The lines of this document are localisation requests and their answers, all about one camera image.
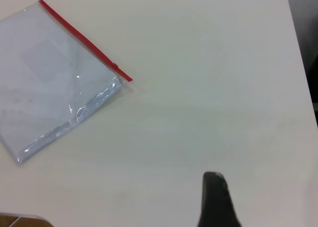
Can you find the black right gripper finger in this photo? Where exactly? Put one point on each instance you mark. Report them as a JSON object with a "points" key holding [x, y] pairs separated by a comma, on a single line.
{"points": [[214, 202]]}

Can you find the red zipper slider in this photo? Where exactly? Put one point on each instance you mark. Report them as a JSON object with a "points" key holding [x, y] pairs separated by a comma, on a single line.
{"points": [[115, 66]]}

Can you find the transparent zip bag red zipper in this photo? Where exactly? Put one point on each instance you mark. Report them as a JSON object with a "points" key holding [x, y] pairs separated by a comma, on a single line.
{"points": [[49, 88]]}

